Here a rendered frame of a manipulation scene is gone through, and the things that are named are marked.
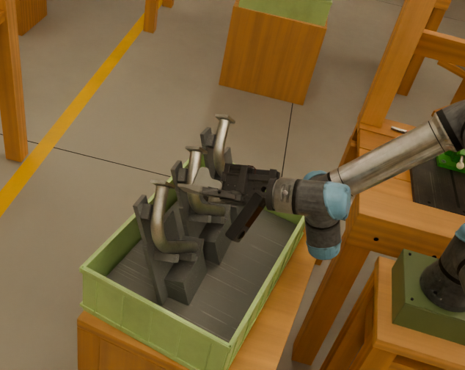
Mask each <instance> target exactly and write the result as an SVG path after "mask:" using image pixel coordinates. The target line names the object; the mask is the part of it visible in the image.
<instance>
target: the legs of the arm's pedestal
mask: <svg viewBox="0 0 465 370"><path fill-rule="evenodd" d="M373 295H374V270H373V272H372V274H371V275H370V277H369V279H368V281H367V282H366V284H365V287H364V288H363V290H362V292H361V294H360V295H359V298H358V300H357V301H356V303H355V305H354V307H353V309H352V310H351V312H350V314H349V316H348V318H347V319H346V321H345V324H344V325H343V327H342V329H341V331H340V333H339V335H338V336H337V338H336V340H335V342H334V343H333V345H332V348H331V349H330V351H329V353H328V355H327V356H326V359H325V361H324V362H323V364H322V366H321V368H320V369H319V370H446V369H442V368H439V367H436V366H432V365H430V364H427V363H423V362H420V361H417V360H413V359H411V358H406V357H404V356H401V355H396V354H394V353H391V352H388V351H384V350H382V349H378V348H375V347H373ZM363 343H364V344H363ZM362 345H363V346H362ZM361 347H362V348H361ZM360 348H361V349H360ZM359 349H360V350H359ZM357 352H359V353H358V354H357ZM356 354H357V355H356ZM355 356H356V357H355ZM354 358H355V359H354ZM353 360H354V361H353ZM352 361H353V363H352ZM350 365H351V366H350ZM349 366H350V367H349ZM348 367H349V369H348Z"/></svg>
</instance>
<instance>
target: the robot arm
mask: <svg viewBox="0 0 465 370"><path fill-rule="evenodd" d="M464 148H465V100H462V101H459V102H456V103H454V104H451V105H449V106H447V107H445V108H443V109H440V110H439V111H438V112H435V113H434V115H433V118H432V120H429V121H428V122H426V123H423V124H422V125H420V126H418V127H416V128H414V129H412V130H410V131H408V132H406V133H405V134H402V135H400V136H399V137H396V138H394V139H392V140H390V141H389V142H387V143H385V144H383V145H381V146H379V147H377V148H375V149H373V150H371V151H369V152H367V153H365V154H363V155H362V156H360V157H358V158H356V159H354V160H352V161H350V162H348V163H346V164H344V165H342V166H340V167H338V168H336V169H335V170H332V171H331V172H329V173H327V172H325V171H322V170H319V171H312V172H310V173H307V174H306V175H305V176H304V178H303V179H295V178H282V177H281V178H280V177H279V176H280V173H279V172H277V170H274V169H270V170H258V169H256V168H255V167H253V166H251V165H242V164H226V163H225V166H224V172H222V176H221V180H220V181H218V180H215V179H212V178H211V176H210V172H209V169H208V168H207V167H201V168H199V170H198V172H197V174H196V176H195V178H194V181H193V183H192V185H189V184H177V186H178V187H179V188H180V189H182V190H183V191H184V192H188V193H192V194H196V195H203V197H204V199H205V200H206V201H207V202H211V203H223V204H229V205H234V206H244V208H243V209H242V211H241V212H240V214H239V215H238V216H237V217H236V219H235V221H234V222H233V223H232V225H231V226H230V227H229V229H228V230H227V232H226V233H225V236H226V237H227V238H228V239H230V240H231V241H234V242H239V241H240V240H242V238H243V237H244V235H245V234H246V232H247V231H248V230H249V228H250V227H251V226H252V224H253V222H254V221H255V220H256V219H257V217H258V216H259V214H260V213H261V211H262V210H263V209H264V208H265V206H266V208H267V209H268V210H269V211H276V212H280V213H286V214H297V215H303V216H304V221H305V229H306V237H307V240H306V244H307V249H308V251H309V253H310V255H311V256H312V257H314V258H316V259H319V260H329V259H332V258H334V257H335V256H337V255H338V253H339V252H340V245H341V242H342V239H341V235H340V220H345V219H347V217H348V214H349V211H350V205H351V197H353V196H354V195H357V194H359V193H360V192H363V191H365V190H367V189H369V188H371V187H373V186H375V185H377V184H380V183H382V182H384V181H386V180H388V179H390V178H392V177H394V176H396V175H399V174H401V173H403V172H405V171H407V170H409V169H411V168H413V167H416V166H417V165H419V164H422V163H423V162H426V161H427V160H430V159H432V158H434V157H436V156H438V155H440V154H442V153H444V152H447V151H449V150H450V151H453V152H458V151H460V150H462V149H464ZM253 168H254V169H253ZM208 187H211V188H216V189H211V188H208ZM265 190H266V192H265ZM420 287H421V289H422V291H423V293H424V294H425V296H426V297H427V298H428V299H429V300H430V301H431V302H433V303H434V304H435V305H437V306H439V307H440V308H443V309H445V310H447V311H452V312H464V311H465V223H464V224H463V225H461V227H460V228H459V229H458V230H457V231H456V232H455V235H454V237H453V238H452V239H451V241H450V243H449V244H448V246H447V247H446V249H445V250H444V252H443V253H442V255H441V257H440V258H439V259H438V260H437V261H435V262H433V263H432V264H431V265H429V266H427V267H426V268H425V269H424V271H423V272H422V274H421V275H420Z"/></svg>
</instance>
